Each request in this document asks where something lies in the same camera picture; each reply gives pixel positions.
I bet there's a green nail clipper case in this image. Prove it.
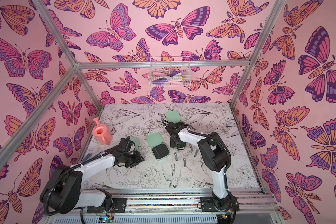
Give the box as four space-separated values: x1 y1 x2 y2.
130 136 141 150

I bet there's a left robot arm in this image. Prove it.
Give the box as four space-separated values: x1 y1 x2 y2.
40 137 144 216

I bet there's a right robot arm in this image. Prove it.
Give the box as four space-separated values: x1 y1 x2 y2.
162 120 231 200

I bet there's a pink watering can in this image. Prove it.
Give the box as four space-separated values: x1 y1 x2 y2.
92 118 113 145

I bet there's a blue dotted work glove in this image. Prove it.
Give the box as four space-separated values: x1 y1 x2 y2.
81 153 92 162

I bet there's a green circuit board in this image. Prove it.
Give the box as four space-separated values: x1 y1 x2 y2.
99 216 113 224

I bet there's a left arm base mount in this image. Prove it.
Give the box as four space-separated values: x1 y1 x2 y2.
87 198 127 214

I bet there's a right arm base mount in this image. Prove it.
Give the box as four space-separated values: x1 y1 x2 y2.
200 196 240 213

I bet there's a white wire wall basket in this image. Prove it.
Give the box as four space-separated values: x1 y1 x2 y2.
147 56 192 87

